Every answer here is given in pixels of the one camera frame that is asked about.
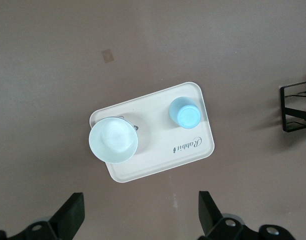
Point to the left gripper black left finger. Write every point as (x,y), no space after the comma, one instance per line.
(68,217)

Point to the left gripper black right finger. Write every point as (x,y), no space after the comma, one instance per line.
(209,215)

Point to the light blue cup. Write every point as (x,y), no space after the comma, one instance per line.
(186,115)

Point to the cream tray with Rabbit print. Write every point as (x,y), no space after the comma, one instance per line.
(163,150)

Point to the white flared cup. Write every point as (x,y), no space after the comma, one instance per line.
(113,140)

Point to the brown tape square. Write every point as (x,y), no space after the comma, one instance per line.
(107,56)

